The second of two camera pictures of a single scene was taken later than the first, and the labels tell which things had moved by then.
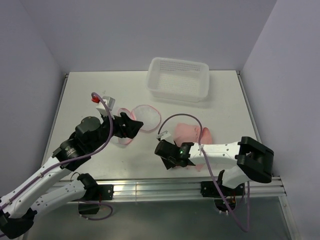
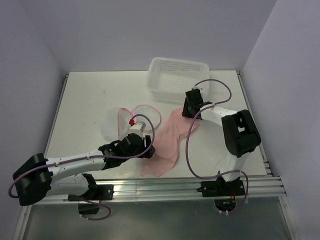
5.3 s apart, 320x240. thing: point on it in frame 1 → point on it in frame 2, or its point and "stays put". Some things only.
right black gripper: [168, 164] → [185, 112]
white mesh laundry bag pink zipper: [148, 115] stays put
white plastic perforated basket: [178, 79] stays put
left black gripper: [130, 128] → [147, 142]
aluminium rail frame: [144, 189] stays put
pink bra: [185, 133] → [167, 142]
